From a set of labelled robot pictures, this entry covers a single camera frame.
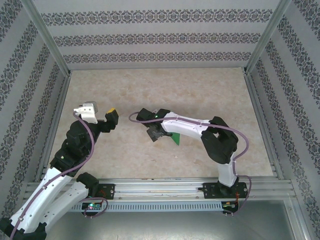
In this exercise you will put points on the circuit board with lights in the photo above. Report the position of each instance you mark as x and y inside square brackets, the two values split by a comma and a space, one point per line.
[228, 205]
[91, 206]

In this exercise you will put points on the green paper sheet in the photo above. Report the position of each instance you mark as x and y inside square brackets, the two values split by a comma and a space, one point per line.
[177, 140]

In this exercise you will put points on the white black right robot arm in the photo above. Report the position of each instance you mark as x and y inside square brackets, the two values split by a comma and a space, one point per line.
[185, 125]

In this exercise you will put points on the aluminium mounting rail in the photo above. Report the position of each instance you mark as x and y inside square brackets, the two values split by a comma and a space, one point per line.
[160, 190]

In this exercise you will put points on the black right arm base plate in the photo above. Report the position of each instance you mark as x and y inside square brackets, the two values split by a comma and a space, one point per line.
[208, 192]

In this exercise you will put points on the aluminium side rail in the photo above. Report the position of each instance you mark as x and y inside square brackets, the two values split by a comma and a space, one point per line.
[57, 112]
[259, 112]

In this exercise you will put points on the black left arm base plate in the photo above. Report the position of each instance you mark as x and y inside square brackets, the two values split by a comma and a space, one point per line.
[108, 191]

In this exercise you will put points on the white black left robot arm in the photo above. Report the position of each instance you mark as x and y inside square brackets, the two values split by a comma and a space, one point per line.
[65, 200]

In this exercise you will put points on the aluminium frame post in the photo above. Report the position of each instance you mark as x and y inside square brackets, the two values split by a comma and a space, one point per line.
[267, 37]
[47, 37]

